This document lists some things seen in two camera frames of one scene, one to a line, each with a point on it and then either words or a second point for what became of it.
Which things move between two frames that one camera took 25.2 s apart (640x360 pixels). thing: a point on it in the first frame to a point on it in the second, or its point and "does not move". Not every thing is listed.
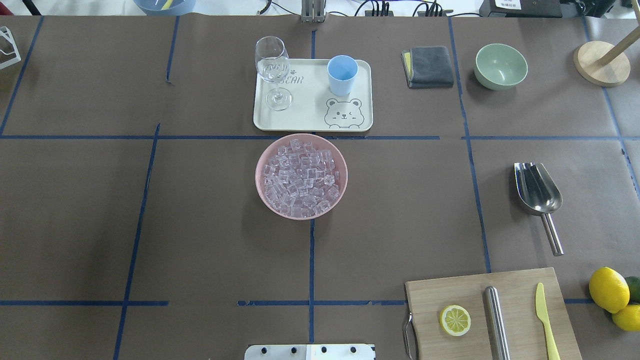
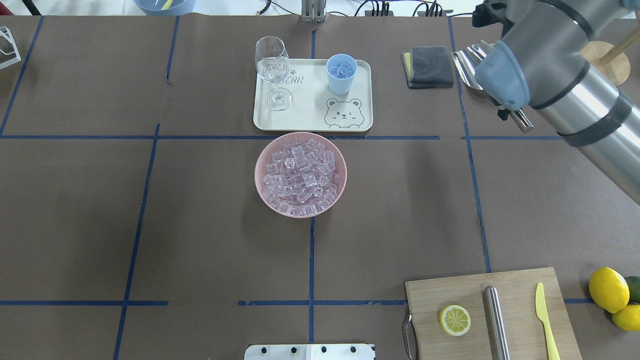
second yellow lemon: x=628 y=319 does not move
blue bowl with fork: x=165 y=7 does not move
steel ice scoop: x=540 y=195 to x=466 y=59
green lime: x=633 y=282 does not move
